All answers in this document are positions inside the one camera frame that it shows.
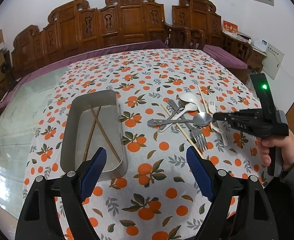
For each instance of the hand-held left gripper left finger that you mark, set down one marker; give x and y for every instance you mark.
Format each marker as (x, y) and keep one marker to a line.
(94, 170)

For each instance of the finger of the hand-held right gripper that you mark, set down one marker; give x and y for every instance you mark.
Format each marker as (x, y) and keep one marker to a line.
(230, 116)

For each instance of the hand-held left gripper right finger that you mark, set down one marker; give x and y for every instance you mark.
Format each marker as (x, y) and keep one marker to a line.
(199, 172)

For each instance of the white plastic fork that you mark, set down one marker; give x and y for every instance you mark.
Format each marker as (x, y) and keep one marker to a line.
(212, 107)

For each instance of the metal spoon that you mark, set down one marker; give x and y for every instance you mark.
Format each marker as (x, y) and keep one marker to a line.
(203, 119)

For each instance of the light wooden chopstick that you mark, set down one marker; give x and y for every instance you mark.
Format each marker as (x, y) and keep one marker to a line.
(203, 100)
(182, 130)

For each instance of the metal tray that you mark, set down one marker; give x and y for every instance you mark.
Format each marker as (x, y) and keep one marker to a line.
(72, 135)

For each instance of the large white spoon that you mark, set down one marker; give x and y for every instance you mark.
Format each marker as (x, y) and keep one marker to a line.
(189, 98)

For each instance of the small white spoon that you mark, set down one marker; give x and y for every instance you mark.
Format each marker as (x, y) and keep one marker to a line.
(179, 116)

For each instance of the person's right hand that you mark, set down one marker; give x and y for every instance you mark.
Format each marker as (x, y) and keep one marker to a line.
(291, 147)

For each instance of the white plastic cutlery piece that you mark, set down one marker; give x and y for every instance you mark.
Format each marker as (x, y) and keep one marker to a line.
(222, 137)

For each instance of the metal fork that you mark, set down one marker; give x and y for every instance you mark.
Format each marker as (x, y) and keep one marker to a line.
(199, 140)

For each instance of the dark wooden chopstick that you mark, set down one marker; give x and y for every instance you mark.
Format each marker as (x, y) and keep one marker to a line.
(92, 130)
(104, 133)

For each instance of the orange print tablecloth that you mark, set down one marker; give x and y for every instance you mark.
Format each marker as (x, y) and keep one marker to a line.
(149, 180)

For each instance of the slim metal cutlery piece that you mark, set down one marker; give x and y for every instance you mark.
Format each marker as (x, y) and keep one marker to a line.
(179, 108)

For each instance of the small purple seat cushion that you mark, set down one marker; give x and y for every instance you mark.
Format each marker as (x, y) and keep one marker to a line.
(224, 56)

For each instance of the white board with print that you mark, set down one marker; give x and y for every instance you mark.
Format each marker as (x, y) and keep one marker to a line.
(274, 62)

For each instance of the wooden side table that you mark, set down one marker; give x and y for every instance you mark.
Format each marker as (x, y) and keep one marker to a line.
(242, 50)

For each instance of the white desk device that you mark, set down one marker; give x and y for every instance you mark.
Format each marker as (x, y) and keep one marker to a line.
(261, 43)

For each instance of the red box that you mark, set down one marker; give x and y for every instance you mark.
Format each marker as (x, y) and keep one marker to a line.
(230, 27)

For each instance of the carved wooden armchair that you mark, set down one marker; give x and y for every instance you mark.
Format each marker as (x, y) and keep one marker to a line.
(199, 17)

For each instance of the long purple seat cushion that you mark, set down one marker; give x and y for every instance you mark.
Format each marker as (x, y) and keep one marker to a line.
(87, 55)

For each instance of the long carved wooden sofa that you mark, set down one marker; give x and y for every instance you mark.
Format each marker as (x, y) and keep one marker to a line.
(127, 22)

